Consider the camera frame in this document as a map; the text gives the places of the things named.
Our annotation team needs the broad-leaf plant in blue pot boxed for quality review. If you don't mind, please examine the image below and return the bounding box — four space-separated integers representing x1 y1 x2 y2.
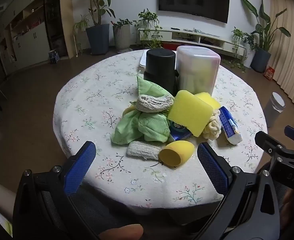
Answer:
241 0 292 73

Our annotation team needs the translucent plastic container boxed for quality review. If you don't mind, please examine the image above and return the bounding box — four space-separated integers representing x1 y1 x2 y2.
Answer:
176 45 222 98

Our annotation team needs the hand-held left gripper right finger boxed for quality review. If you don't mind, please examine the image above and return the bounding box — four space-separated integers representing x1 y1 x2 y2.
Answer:
197 142 280 240

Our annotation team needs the small yellow cloth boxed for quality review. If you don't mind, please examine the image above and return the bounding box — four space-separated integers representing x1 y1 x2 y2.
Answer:
123 105 137 116

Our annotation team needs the grey trash bin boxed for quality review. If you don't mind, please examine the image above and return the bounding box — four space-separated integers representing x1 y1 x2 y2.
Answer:
263 92 286 128

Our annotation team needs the grey knitted scrubber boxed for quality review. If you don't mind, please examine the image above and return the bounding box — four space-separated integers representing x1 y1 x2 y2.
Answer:
136 91 175 112

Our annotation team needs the plant in grey ribbed pot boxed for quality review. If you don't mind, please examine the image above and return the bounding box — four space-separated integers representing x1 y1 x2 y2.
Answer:
112 19 133 53

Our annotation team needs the white knitted scrubber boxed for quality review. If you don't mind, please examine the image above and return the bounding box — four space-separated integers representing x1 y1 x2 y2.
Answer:
126 141 162 160

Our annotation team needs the small blue toy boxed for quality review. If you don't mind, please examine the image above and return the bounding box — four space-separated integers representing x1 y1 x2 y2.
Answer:
49 50 60 64

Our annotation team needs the white television console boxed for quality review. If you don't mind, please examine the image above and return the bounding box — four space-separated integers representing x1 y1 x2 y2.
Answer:
139 27 247 55

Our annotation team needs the trailing vine plant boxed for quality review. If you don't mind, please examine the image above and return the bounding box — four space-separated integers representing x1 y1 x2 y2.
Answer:
134 9 164 50

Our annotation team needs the white plastic tray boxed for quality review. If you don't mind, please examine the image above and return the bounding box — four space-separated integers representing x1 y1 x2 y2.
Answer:
139 50 149 68

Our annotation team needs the red paper bag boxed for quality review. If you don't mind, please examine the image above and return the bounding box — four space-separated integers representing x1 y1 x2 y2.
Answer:
263 66 275 81

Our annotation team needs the red storage box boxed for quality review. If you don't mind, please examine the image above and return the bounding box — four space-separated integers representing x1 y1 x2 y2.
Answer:
162 42 178 52

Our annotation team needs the tall plant in blue pot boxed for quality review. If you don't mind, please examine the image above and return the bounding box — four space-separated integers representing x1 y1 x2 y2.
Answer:
73 0 116 55

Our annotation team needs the beige curtain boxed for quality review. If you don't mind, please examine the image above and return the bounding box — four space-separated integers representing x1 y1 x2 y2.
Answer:
269 0 294 125

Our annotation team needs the green cloth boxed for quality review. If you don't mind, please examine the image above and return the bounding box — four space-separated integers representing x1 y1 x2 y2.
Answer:
111 75 175 145

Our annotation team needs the person's left hand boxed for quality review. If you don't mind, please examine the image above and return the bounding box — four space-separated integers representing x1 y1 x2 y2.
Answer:
99 224 144 240

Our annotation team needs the blue and white tissue pack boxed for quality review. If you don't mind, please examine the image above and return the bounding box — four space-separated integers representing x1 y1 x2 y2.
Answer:
218 106 243 145

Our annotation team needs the dark blue packet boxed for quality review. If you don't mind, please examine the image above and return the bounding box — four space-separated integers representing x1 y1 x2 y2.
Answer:
168 120 192 142

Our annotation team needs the rounded yellow sponge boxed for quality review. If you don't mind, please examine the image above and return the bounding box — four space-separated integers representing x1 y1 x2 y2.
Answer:
194 92 222 110

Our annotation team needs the dark display shelf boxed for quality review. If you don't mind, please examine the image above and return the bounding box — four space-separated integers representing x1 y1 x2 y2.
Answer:
43 0 68 58

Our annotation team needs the white wall cabinet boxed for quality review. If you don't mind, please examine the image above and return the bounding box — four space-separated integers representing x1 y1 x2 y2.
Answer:
0 0 51 75

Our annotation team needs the wall-mounted black television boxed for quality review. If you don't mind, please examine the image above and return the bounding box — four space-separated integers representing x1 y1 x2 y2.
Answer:
158 0 231 24

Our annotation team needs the small spider plant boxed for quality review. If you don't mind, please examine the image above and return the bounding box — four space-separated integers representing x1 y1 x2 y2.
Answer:
73 15 90 38

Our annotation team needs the black cylindrical container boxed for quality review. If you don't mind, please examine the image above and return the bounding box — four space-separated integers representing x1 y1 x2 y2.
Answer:
143 48 179 97

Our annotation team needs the yellow egg-shaped sponge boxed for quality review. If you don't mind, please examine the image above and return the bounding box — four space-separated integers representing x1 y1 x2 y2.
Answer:
159 141 195 167

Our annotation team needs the cream chenille sponge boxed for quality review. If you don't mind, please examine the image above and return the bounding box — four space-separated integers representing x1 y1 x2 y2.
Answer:
202 109 222 140

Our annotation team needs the large yellow sponge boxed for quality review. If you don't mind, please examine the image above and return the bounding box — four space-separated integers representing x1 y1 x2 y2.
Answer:
167 90 214 137

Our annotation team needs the small leafy potted plant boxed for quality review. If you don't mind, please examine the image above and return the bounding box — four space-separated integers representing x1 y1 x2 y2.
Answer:
231 27 256 68

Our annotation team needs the white floral tablecloth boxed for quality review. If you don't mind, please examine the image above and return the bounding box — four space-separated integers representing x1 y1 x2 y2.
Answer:
52 49 268 209

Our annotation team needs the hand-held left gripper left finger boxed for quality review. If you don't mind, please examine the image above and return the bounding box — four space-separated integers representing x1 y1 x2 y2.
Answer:
12 141 100 240

